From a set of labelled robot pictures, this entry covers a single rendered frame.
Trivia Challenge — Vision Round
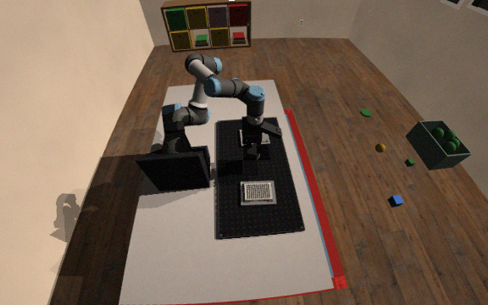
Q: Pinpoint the white rectangular frame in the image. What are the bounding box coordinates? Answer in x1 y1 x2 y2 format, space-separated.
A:
240 130 270 147

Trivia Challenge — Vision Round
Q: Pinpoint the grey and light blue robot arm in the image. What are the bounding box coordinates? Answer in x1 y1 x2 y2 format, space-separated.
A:
162 53 282 154

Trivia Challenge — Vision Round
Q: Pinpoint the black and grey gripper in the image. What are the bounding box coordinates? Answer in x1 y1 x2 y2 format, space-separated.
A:
241 117 263 160

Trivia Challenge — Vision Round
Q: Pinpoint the cream well plate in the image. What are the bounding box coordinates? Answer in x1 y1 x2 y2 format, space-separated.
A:
244 183 273 202

